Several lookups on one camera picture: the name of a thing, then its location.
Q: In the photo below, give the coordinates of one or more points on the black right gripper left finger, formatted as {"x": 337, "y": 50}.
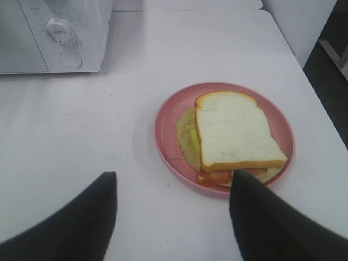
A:
{"x": 81, "y": 230}

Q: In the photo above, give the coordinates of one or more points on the white microwave oven body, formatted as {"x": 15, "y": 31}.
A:
{"x": 90, "y": 22}

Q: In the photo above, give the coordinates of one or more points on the pink plate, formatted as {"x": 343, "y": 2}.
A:
{"x": 165, "y": 133}

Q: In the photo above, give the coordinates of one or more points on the white table leg frame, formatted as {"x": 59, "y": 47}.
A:
{"x": 340, "y": 61}

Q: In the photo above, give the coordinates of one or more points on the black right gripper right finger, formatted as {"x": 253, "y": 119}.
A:
{"x": 267, "y": 228}

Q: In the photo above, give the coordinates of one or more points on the white timer knob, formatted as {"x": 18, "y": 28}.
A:
{"x": 59, "y": 30}

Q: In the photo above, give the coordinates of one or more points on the sandwich with lettuce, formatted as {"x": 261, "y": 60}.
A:
{"x": 227, "y": 131}

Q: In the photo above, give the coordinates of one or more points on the white microwave door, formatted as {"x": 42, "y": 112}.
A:
{"x": 19, "y": 51}

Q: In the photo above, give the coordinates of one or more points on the round white door button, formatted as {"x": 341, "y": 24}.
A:
{"x": 71, "y": 59}

